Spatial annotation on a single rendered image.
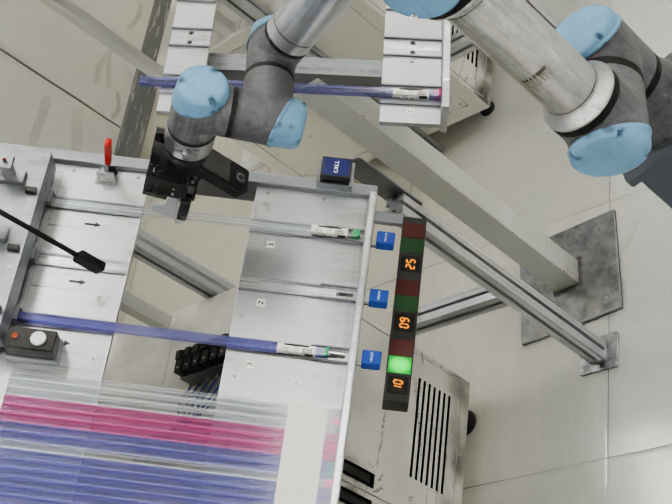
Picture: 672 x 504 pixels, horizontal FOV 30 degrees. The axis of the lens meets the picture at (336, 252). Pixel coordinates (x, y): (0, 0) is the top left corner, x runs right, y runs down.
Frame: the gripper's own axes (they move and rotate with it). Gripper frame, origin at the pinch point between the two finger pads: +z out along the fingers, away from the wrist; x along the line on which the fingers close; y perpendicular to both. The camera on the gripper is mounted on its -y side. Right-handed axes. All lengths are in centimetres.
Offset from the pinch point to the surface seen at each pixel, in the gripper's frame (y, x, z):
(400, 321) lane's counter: -36.9, 14.1, -6.1
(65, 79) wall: 45, -153, 179
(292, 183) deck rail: -16.5, -8.4, -3.8
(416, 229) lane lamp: -37.9, -3.5, -6.3
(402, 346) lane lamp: -37.6, 18.5, -6.3
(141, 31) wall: 25, -192, 191
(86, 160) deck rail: 17.7, -8.3, 3.8
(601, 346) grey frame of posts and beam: -88, -12, 33
